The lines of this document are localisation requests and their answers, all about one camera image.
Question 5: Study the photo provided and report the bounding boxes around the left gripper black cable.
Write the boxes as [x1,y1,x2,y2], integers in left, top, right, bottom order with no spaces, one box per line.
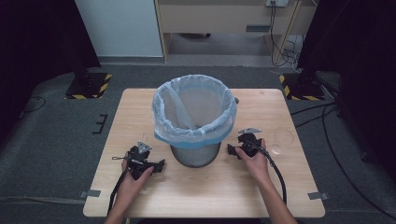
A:
[106,154,131,217]

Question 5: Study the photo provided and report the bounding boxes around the black hanging cables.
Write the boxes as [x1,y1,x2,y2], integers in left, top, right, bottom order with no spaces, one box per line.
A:
[268,1,304,68]

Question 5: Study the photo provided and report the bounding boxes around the clear plastic cup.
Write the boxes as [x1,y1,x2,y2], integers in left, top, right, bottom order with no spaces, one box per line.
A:
[270,126,295,156]

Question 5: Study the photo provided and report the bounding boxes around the white panel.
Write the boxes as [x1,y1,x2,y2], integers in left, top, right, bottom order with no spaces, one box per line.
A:
[74,0,164,58]

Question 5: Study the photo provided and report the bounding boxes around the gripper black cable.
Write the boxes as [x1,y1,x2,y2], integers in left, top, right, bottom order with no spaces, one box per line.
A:
[247,139,288,205]
[106,154,131,217]

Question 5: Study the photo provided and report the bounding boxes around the light wooden desk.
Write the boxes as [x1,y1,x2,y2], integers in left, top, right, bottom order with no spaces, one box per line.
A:
[154,0,319,63]

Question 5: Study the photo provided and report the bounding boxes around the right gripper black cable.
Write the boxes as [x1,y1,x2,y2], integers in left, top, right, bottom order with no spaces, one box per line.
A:
[247,139,288,205]

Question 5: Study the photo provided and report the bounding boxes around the wall power socket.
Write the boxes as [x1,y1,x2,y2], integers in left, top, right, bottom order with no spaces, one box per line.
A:
[264,0,290,8]

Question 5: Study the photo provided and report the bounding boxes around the person's left hand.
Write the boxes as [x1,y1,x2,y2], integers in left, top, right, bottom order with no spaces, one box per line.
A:
[119,157,155,201]

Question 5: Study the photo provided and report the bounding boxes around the grey tape strip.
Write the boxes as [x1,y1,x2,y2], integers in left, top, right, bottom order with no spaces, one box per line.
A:
[307,191,330,201]
[78,189,102,199]

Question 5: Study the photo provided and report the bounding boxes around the white and blue bin bag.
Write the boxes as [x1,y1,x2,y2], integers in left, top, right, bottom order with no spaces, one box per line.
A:
[151,74,238,149]

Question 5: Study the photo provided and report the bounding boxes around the thin black floor cable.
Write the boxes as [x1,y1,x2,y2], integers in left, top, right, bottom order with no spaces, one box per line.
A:
[19,95,48,119]

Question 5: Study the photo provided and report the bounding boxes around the person's right hand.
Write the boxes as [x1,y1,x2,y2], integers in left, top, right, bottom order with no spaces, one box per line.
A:
[233,138,276,188]

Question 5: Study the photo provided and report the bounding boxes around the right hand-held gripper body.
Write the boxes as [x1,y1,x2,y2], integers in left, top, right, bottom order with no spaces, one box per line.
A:
[236,126,266,159]

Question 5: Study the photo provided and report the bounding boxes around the dark curtain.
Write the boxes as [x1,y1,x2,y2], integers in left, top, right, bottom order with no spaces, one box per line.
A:
[0,0,102,144]
[297,0,396,181]

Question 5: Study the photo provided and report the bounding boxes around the black stand base striped tape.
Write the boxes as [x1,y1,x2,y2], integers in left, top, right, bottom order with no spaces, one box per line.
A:
[278,72,327,102]
[64,72,113,101]

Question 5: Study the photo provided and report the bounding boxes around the grey metal trash bin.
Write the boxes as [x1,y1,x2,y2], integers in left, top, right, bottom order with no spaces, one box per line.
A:
[169,141,222,169]

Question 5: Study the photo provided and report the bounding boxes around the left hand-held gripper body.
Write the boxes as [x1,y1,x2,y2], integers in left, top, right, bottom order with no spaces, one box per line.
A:
[125,141,158,181]

